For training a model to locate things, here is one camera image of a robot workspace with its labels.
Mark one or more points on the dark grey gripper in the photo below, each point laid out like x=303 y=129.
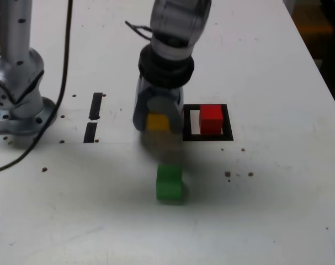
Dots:
x=171 y=92

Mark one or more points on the dark box with orange band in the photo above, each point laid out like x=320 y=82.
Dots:
x=313 y=29

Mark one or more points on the yellow cube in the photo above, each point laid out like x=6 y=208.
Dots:
x=157 y=121

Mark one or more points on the red cube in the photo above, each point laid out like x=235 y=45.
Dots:
x=210 y=118

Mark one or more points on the green cube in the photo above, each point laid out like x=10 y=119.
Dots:
x=168 y=185

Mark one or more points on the black tape strip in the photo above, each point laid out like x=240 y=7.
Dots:
x=94 y=110

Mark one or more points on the black tape square outline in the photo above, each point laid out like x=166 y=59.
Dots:
x=228 y=129

